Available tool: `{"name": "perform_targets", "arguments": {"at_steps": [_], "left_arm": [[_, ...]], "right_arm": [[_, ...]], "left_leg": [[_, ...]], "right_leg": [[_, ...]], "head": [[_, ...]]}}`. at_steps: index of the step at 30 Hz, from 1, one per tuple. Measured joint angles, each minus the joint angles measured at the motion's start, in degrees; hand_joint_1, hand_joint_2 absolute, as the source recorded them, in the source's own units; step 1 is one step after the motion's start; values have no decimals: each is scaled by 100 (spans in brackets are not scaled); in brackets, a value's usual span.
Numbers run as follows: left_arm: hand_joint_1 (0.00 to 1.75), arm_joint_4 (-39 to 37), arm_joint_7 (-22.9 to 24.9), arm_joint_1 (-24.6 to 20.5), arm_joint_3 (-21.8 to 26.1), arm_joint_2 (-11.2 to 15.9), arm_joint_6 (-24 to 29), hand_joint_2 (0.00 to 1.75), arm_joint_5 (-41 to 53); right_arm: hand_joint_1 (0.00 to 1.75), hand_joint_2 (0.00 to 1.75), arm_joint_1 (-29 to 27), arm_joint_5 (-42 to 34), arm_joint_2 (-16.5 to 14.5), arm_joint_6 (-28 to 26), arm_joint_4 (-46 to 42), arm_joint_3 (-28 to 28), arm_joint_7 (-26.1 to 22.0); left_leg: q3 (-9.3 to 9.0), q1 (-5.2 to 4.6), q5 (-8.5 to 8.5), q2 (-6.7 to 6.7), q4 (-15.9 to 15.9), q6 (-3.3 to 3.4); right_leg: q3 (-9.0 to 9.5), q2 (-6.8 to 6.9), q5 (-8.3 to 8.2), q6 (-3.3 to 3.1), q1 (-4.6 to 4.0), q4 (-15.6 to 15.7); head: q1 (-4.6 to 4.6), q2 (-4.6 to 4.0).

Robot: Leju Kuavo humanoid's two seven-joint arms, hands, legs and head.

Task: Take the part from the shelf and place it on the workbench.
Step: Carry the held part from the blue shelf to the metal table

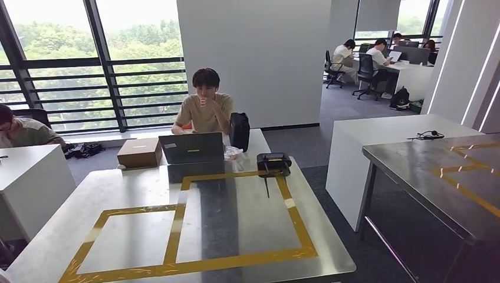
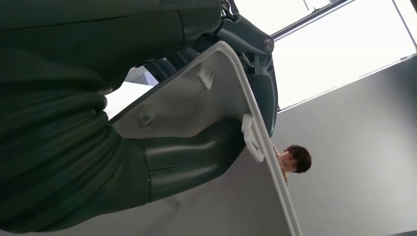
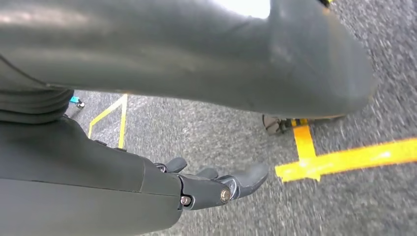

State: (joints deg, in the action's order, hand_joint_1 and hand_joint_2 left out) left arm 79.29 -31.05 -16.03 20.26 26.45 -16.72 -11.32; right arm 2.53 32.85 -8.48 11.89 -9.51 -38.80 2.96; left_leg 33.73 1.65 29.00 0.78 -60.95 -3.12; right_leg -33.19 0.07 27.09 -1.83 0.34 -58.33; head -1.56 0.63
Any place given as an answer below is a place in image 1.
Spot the clear plastic bag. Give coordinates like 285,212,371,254
223,145,245,162

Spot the black router with antennas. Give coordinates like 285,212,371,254
256,152,293,199

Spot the grey laptop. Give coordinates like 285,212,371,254
158,131,225,165

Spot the black office chair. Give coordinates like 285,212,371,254
323,50,347,90
351,52,381,101
14,108,52,130

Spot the cardboard box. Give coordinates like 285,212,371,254
117,137,163,169

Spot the dark window railing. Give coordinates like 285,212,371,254
0,57,189,134

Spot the black backpack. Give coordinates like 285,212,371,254
389,86,411,111

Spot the black headset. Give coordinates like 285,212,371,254
407,130,445,142

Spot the grey roller blind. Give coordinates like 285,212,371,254
355,0,401,33

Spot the grey monitor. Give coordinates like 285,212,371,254
392,46,430,66

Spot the black cable pile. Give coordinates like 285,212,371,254
64,142,106,160

